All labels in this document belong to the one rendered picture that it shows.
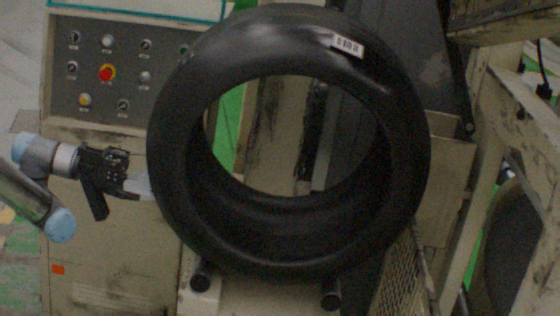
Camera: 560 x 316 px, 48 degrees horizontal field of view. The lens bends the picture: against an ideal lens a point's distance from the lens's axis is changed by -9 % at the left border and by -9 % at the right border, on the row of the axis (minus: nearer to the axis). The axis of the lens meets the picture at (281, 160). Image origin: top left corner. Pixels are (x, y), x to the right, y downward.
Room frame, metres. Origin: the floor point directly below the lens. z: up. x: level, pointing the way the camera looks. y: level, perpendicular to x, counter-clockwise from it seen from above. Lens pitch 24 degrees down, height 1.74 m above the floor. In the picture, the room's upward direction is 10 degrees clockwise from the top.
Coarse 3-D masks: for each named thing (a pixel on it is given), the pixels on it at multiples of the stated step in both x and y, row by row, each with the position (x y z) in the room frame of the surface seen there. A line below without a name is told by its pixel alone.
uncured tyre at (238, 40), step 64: (192, 64) 1.22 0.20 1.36; (256, 64) 1.20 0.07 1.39; (320, 64) 1.20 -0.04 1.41; (384, 64) 1.24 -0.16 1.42; (192, 128) 1.19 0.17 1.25; (384, 128) 1.21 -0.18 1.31; (192, 192) 1.42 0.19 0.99; (256, 192) 1.49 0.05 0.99; (320, 192) 1.51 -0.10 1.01; (384, 192) 1.45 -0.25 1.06; (256, 256) 1.21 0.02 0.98; (320, 256) 1.22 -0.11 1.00
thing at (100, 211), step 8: (88, 176) 1.28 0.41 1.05; (88, 184) 1.28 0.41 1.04; (88, 192) 1.28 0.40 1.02; (96, 192) 1.29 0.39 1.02; (88, 200) 1.28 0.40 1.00; (96, 200) 1.28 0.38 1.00; (104, 200) 1.31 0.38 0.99; (96, 208) 1.27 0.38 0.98; (104, 208) 1.29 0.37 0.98; (96, 216) 1.27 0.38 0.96; (104, 216) 1.28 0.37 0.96
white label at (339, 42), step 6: (336, 36) 1.23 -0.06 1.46; (336, 42) 1.21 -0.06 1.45; (342, 42) 1.22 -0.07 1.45; (348, 42) 1.23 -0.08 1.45; (354, 42) 1.24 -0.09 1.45; (342, 48) 1.20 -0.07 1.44; (348, 48) 1.21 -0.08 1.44; (354, 48) 1.22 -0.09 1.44; (360, 48) 1.23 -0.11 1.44; (354, 54) 1.20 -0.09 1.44; (360, 54) 1.21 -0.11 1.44
